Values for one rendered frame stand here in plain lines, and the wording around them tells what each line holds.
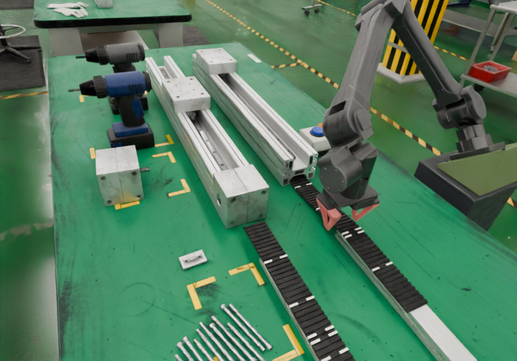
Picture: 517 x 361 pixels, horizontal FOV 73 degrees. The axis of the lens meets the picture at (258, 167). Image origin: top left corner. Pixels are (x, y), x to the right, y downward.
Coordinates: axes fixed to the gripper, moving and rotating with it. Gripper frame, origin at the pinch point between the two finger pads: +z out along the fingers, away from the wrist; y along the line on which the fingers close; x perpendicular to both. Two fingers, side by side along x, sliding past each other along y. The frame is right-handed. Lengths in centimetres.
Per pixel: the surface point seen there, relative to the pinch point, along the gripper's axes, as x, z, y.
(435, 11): -214, 13, -271
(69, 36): -203, 15, 52
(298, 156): -23.8, -1.7, -2.2
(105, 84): -49, -17, 42
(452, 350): 31.0, 0.1, 0.3
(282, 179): -18.9, 0.8, 4.9
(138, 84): -48, -17, 34
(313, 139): -28.3, -3.0, -9.8
